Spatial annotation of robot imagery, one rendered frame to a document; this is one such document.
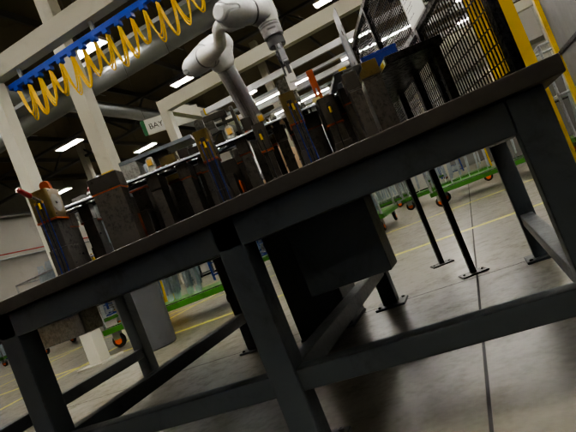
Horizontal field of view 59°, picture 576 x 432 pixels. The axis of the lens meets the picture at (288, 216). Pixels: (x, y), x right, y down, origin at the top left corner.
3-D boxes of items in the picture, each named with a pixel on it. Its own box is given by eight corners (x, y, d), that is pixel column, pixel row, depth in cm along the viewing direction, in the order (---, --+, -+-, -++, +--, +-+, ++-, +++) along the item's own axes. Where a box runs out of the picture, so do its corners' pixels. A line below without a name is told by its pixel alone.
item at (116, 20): (22, 128, 552) (3, 76, 554) (28, 128, 559) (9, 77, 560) (212, 13, 466) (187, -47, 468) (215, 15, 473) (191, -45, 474)
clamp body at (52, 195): (56, 287, 186) (20, 195, 187) (73, 283, 200) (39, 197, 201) (77, 279, 186) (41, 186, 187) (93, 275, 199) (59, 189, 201)
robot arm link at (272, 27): (258, 25, 208) (263, 39, 207) (279, 16, 207) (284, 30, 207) (260, 33, 217) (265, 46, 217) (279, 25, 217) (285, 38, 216)
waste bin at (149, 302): (121, 363, 477) (93, 291, 479) (152, 345, 525) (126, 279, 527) (163, 349, 460) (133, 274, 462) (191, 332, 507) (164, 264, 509)
